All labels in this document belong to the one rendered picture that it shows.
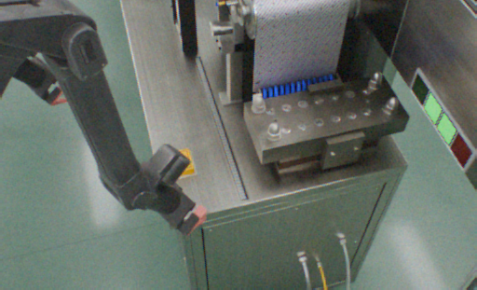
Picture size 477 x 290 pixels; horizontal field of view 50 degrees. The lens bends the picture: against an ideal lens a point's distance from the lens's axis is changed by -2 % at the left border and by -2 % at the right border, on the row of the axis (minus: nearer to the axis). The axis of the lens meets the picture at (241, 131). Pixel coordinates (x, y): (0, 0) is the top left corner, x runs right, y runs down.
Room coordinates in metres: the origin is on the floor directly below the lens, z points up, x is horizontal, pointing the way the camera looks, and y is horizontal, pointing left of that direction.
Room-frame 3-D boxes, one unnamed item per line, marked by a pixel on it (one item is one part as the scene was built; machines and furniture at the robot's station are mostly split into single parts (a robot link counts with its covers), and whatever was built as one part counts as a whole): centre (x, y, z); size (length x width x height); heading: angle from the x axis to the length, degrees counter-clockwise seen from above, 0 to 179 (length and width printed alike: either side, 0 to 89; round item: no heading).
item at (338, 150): (0.80, -0.26, 0.96); 0.10 x 0.03 x 0.11; 107
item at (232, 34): (1.03, 0.03, 1.05); 0.06 x 0.05 x 0.31; 107
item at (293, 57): (0.98, -0.14, 1.11); 0.23 x 0.01 x 0.18; 107
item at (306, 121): (0.88, -0.22, 1.00); 0.40 x 0.16 x 0.06; 107
